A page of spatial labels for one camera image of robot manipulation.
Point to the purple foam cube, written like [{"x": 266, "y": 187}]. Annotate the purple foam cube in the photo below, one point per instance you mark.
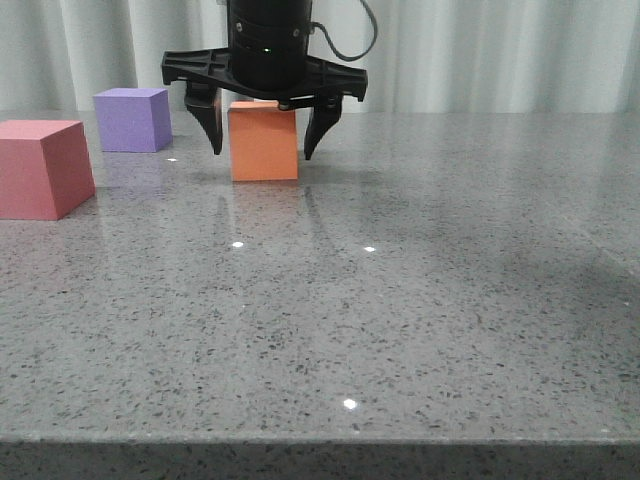
[{"x": 133, "y": 119}]

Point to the pale green curtain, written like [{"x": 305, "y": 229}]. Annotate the pale green curtain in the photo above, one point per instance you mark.
[{"x": 420, "y": 56}]

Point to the orange foam cube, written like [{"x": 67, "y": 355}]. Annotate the orange foam cube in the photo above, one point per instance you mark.
[{"x": 263, "y": 142}]

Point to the red foam cube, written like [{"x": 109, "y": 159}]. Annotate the red foam cube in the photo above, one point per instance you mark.
[{"x": 45, "y": 169}]

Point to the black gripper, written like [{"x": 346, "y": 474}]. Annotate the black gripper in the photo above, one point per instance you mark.
[{"x": 266, "y": 58}]

